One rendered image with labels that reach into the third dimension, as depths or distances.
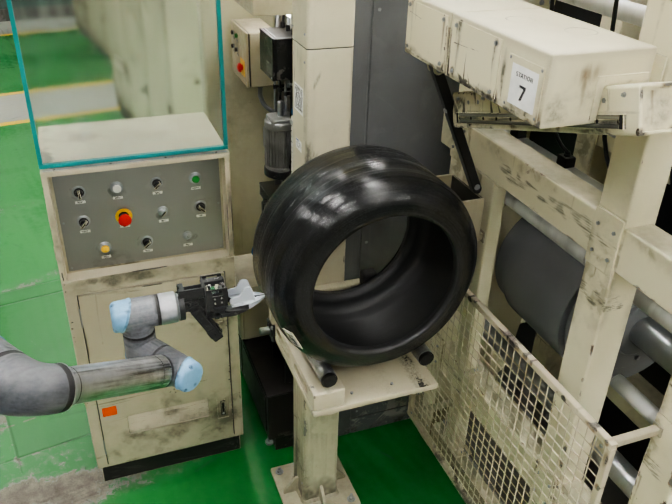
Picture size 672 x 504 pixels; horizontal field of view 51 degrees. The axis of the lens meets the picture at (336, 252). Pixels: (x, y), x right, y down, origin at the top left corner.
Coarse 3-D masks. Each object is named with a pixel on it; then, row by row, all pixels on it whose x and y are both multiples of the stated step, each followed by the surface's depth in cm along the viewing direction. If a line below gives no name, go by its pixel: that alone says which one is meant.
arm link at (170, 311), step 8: (160, 296) 165; (168, 296) 165; (176, 296) 166; (160, 304) 164; (168, 304) 164; (176, 304) 165; (168, 312) 164; (176, 312) 165; (168, 320) 165; (176, 320) 166
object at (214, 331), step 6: (192, 312) 169; (198, 312) 169; (198, 318) 170; (204, 318) 171; (210, 318) 174; (204, 324) 171; (210, 324) 172; (216, 324) 175; (210, 330) 173; (216, 330) 173; (210, 336) 174; (216, 336) 174; (222, 336) 175
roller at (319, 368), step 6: (312, 360) 189; (312, 366) 189; (318, 366) 186; (324, 366) 185; (330, 366) 186; (318, 372) 185; (324, 372) 183; (330, 372) 183; (324, 378) 182; (330, 378) 183; (336, 378) 183; (324, 384) 183; (330, 384) 184
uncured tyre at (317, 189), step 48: (288, 192) 172; (336, 192) 161; (384, 192) 162; (432, 192) 167; (288, 240) 163; (336, 240) 161; (432, 240) 203; (288, 288) 165; (384, 288) 208; (432, 288) 200; (336, 336) 197; (384, 336) 198; (432, 336) 188
